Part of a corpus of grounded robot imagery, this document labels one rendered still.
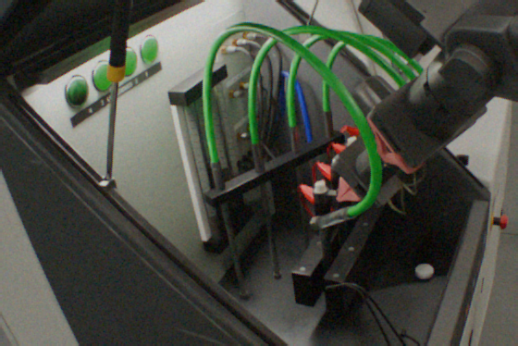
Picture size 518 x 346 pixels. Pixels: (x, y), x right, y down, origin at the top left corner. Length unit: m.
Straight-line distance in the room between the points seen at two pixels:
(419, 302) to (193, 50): 0.67
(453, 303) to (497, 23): 0.69
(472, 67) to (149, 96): 0.70
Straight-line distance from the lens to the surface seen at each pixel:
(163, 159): 1.01
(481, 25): 0.34
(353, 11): 1.19
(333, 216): 0.79
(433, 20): 0.40
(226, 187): 1.03
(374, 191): 0.70
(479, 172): 1.26
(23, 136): 0.71
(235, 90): 1.18
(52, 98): 0.80
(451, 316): 0.94
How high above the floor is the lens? 1.62
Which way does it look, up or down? 30 degrees down
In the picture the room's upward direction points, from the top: 9 degrees counter-clockwise
